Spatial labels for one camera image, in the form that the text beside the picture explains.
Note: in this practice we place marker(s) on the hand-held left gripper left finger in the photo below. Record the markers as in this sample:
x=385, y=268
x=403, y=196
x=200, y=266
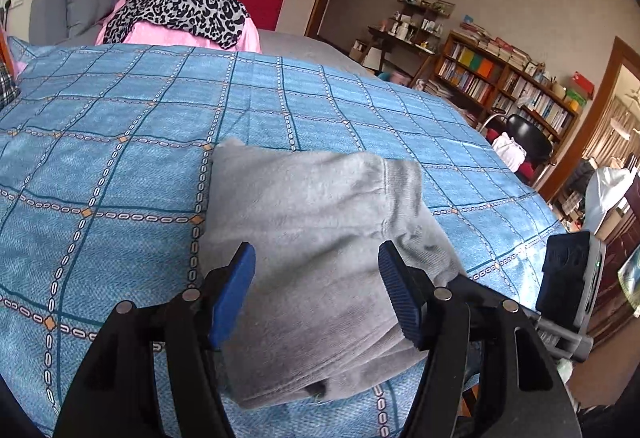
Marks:
x=232, y=298

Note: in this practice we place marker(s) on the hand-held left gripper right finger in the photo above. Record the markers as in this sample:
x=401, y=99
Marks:
x=400, y=300

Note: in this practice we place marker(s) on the grey pants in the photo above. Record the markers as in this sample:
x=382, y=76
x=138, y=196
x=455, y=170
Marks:
x=310, y=228

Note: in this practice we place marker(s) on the white plastic bag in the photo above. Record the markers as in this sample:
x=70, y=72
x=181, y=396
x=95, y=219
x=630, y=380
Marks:
x=605, y=193

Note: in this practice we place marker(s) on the red cushion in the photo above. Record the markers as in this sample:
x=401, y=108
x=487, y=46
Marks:
x=527, y=170

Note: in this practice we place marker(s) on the white cloth bag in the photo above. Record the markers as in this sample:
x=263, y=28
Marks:
x=510, y=150

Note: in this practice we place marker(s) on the black chair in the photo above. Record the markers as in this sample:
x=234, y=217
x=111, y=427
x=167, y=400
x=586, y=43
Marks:
x=532, y=138

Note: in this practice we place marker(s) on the green box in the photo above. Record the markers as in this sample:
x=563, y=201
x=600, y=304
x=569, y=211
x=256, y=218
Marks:
x=575, y=100

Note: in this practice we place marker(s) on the blue checkered bedspread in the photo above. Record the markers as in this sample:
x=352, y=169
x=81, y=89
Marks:
x=100, y=168

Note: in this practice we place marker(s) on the red box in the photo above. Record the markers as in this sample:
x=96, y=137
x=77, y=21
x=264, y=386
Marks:
x=584, y=85

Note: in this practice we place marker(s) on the wooden bookshelf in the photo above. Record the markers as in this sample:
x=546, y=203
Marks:
x=500, y=78

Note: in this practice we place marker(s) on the wooden desk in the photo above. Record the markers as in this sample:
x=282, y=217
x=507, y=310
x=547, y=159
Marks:
x=400, y=43

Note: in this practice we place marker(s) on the pink quilt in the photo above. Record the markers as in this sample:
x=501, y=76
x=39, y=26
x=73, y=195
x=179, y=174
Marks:
x=165, y=35

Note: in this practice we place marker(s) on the small desktop shelf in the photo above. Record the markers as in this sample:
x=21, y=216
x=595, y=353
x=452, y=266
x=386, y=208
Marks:
x=420, y=18

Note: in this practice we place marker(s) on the leopard print blanket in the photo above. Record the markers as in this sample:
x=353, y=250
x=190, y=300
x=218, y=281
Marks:
x=185, y=3

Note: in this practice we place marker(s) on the plaid pillow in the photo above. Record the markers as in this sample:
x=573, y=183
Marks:
x=7, y=85

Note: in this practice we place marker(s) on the orange board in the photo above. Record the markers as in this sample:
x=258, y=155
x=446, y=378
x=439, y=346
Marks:
x=4, y=50

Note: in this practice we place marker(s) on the wooden door frame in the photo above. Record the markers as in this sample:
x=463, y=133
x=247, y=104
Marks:
x=595, y=108

